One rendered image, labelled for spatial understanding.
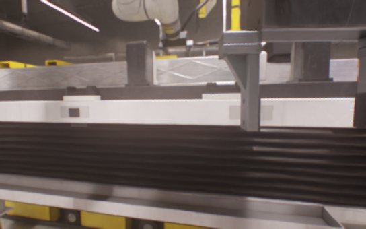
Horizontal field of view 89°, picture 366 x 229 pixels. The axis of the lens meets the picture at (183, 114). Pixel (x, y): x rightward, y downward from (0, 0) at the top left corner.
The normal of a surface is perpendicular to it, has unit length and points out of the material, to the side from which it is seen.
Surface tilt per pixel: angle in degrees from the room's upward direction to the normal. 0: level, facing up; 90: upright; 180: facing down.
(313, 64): 90
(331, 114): 90
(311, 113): 90
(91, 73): 90
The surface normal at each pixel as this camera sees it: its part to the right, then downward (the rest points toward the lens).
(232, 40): -0.01, 0.08
